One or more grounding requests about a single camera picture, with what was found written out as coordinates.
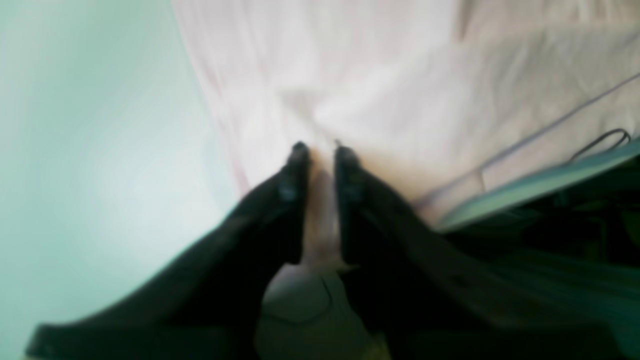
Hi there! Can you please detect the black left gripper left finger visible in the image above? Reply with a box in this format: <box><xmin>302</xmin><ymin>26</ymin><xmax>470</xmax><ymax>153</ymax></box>
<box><xmin>25</xmin><ymin>142</ymin><xmax>311</xmax><ymax>360</ymax></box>

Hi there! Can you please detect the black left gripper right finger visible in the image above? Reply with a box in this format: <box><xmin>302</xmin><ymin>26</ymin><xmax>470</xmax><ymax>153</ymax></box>
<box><xmin>334</xmin><ymin>145</ymin><xmax>624</xmax><ymax>360</ymax></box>

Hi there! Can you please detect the pink T-shirt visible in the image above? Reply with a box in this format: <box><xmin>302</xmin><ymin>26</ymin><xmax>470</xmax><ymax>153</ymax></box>
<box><xmin>173</xmin><ymin>0</ymin><xmax>639</xmax><ymax>264</ymax></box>

